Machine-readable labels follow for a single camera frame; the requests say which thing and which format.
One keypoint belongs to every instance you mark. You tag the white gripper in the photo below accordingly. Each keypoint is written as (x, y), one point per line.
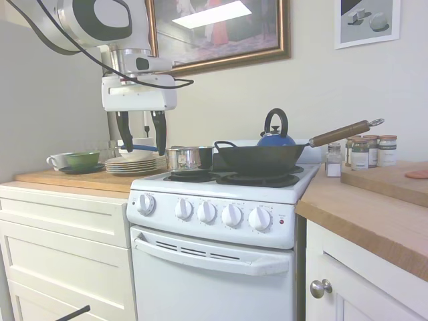
(140, 95)

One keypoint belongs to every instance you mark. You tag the white burner knob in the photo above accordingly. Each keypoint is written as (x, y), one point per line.
(184, 209)
(206, 212)
(259, 219)
(232, 216)

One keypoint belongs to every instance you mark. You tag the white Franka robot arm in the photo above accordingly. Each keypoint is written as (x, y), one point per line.
(137, 20)

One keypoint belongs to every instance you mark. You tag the white electric stove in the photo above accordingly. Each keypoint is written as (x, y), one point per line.
(200, 232)

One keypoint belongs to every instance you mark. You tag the black power plug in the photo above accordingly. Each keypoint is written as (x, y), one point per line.
(146, 129)

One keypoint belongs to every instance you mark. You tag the white bowl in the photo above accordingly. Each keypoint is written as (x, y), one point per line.
(137, 154)

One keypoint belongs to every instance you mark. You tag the stack of white plates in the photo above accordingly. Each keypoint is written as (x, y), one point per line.
(130, 160)

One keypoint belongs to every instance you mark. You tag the cream dinner plate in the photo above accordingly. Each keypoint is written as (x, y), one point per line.
(130, 163)
(130, 173)
(130, 166)
(130, 170)

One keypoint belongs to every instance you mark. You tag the clear drinking glass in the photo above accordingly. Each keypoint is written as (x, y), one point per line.
(112, 148)

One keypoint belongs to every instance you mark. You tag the dark saucer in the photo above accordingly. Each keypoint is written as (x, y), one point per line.
(97, 168)

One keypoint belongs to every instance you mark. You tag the small black coil burner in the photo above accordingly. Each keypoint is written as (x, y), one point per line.
(187, 176)
(297, 169)

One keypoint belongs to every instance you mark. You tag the green bowl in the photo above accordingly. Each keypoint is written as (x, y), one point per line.
(82, 160)

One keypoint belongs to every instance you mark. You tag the grey frying pan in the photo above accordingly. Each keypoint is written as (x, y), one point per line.
(205, 157)

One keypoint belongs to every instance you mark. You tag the large white oven knob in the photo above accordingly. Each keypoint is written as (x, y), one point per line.
(146, 204)

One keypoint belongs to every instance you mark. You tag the large wooden counter board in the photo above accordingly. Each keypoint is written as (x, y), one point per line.
(83, 182)

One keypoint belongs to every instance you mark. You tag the white cup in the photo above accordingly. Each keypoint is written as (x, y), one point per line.
(58, 162)

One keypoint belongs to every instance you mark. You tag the large black coil burner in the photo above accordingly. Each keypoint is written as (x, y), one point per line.
(254, 180)

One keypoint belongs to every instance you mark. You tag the gold framed painting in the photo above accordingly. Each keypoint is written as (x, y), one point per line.
(234, 26)

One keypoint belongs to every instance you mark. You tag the white drawer cabinet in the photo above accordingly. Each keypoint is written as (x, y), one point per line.
(67, 250)

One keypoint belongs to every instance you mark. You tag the white oven door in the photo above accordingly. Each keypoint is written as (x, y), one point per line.
(200, 294)

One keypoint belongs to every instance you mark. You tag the glass salt shaker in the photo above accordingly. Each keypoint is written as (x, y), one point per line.
(333, 164)

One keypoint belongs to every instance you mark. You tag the black tripod leg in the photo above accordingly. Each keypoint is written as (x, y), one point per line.
(73, 313)

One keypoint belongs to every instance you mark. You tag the spice jar copper lid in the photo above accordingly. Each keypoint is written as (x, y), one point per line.
(372, 150)
(348, 150)

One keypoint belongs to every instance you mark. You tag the spice jar green contents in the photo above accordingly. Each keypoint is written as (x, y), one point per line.
(359, 157)

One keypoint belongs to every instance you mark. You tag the silver cabinet knob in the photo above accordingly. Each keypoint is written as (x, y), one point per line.
(319, 289)

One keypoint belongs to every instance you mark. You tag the spice jar white label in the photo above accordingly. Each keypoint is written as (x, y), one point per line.
(387, 154)

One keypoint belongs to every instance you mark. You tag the wooden cutting board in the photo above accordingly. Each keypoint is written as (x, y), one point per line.
(384, 184)

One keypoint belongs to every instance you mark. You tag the grey poster cube and sphere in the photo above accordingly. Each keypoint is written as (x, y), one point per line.
(368, 26)

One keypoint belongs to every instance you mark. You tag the white cabinet with knob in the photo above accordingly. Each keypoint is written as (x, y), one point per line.
(368, 301)

